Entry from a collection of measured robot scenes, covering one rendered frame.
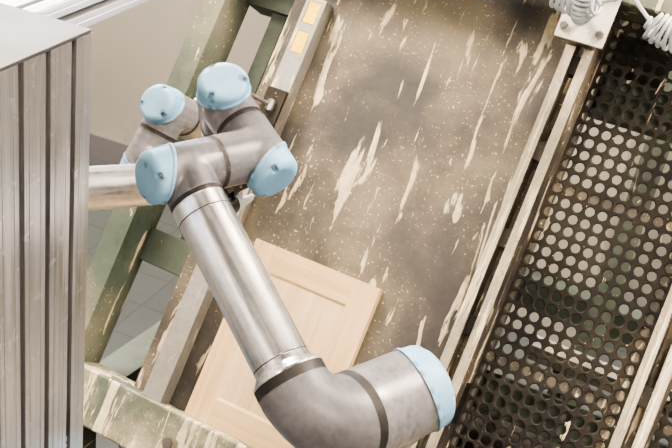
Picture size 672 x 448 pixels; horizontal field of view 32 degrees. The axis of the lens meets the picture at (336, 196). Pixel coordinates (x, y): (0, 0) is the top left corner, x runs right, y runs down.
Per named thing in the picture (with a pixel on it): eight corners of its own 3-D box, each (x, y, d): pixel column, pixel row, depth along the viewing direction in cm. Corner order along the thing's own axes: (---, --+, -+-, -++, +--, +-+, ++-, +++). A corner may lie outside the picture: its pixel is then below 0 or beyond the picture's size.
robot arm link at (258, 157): (226, 211, 158) (188, 153, 162) (292, 194, 164) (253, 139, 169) (243, 173, 152) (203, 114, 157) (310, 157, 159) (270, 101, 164)
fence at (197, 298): (151, 394, 255) (142, 393, 252) (314, 2, 261) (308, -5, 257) (169, 403, 253) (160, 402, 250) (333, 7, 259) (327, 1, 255)
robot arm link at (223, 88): (213, 113, 158) (184, 70, 162) (217, 157, 167) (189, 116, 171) (263, 90, 161) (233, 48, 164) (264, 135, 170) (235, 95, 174)
